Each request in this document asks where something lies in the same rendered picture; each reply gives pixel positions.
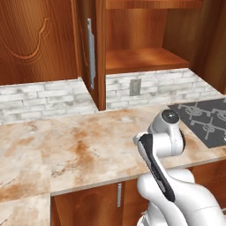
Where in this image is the narrow wooden base cabinet door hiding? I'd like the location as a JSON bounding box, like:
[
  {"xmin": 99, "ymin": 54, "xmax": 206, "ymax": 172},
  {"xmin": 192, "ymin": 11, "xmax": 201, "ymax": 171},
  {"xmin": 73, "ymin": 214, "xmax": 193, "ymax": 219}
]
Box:
[{"xmin": 121, "ymin": 177, "xmax": 150, "ymax": 226}]

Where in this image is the wooden base cabinet under hob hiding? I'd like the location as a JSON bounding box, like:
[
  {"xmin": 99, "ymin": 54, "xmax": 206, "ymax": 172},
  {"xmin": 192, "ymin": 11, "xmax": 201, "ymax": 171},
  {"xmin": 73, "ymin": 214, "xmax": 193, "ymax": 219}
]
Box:
[{"xmin": 186, "ymin": 159, "xmax": 226, "ymax": 208}]

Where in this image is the dark grey hob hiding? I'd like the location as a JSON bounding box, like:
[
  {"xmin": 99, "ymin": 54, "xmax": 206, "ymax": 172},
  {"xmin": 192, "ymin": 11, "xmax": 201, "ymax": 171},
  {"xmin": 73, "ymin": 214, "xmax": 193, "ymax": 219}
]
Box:
[{"xmin": 167, "ymin": 98, "xmax": 226, "ymax": 149}]

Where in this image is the grey wall outlet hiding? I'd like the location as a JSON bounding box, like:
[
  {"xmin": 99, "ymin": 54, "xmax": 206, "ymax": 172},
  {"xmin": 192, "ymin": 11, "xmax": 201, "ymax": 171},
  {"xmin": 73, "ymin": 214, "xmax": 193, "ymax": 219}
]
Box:
[{"xmin": 129, "ymin": 78, "xmax": 142, "ymax": 97}]

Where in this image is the wooden wall cabinet door, handled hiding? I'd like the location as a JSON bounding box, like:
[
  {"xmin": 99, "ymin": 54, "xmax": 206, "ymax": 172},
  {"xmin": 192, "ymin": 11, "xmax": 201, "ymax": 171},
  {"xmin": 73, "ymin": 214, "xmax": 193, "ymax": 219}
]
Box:
[{"xmin": 75, "ymin": 0, "xmax": 107, "ymax": 112}]

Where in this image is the long silver door handle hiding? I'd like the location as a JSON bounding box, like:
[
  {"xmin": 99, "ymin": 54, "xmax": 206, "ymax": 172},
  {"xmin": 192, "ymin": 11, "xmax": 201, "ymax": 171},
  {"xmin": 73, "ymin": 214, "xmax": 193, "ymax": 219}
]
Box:
[{"xmin": 87, "ymin": 18, "xmax": 97, "ymax": 91}]

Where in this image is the short silver cabinet handle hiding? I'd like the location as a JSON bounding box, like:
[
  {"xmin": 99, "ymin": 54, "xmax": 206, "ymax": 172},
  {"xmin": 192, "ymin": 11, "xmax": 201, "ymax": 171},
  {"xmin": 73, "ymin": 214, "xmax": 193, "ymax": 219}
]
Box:
[{"xmin": 117, "ymin": 183, "xmax": 123, "ymax": 208}]

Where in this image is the wooden base cabinet door, handled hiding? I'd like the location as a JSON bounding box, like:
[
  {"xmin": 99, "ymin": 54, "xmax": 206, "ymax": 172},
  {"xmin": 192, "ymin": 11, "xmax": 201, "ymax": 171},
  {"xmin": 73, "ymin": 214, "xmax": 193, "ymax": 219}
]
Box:
[{"xmin": 51, "ymin": 182, "xmax": 126, "ymax": 226}]

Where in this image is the wooden wall cabinet door, carved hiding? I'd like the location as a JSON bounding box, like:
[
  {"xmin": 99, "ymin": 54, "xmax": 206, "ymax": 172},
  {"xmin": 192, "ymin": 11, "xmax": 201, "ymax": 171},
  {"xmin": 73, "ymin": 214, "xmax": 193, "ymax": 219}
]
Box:
[{"xmin": 0, "ymin": 0, "xmax": 81, "ymax": 87}]

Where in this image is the plain wooden wall cabinet door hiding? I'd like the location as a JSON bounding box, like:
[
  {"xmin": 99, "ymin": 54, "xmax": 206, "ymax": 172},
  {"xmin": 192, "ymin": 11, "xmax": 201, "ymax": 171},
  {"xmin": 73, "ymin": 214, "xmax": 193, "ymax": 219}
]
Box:
[{"xmin": 189, "ymin": 0, "xmax": 226, "ymax": 95}]

